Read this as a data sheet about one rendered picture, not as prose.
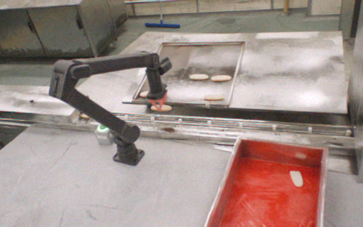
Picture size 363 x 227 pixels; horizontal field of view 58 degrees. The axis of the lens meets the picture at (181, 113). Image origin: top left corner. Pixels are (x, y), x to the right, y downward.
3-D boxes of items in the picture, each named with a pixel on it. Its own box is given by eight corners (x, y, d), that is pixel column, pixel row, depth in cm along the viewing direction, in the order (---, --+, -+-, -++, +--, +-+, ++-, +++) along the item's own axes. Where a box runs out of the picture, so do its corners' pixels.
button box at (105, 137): (99, 149, 156) (92, 131, 149) (107, 139, 162) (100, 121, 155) (114, 151, 153) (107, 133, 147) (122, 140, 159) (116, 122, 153)
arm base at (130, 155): (112, 160, 143) (135, 166, 138) (107, 146, 138) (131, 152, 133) (123, 148, 149) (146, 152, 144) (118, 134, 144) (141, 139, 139)
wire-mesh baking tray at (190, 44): (132, 102, 167) (131, 99, 166) (162, 44, 199) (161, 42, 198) (229, 107, 150) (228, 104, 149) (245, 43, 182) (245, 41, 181)
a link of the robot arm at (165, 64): (137, 54, 138) (152, 57, 133) (155, 43, 144) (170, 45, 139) (143, 79, 145) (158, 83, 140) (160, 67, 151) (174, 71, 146)
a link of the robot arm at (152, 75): (141, 69, 139) (151, 71, 136) (152, 61, 143) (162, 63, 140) (145, 83, 143) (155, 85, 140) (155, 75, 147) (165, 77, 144)
